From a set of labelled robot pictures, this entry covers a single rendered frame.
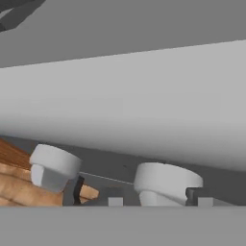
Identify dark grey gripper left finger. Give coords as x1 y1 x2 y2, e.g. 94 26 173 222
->
72 174 125 208

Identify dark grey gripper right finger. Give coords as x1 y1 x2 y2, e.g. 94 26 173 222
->
184 186 240 208

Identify white stove knob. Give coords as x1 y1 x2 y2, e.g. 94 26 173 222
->
133 161 205 208
29 143 83 193

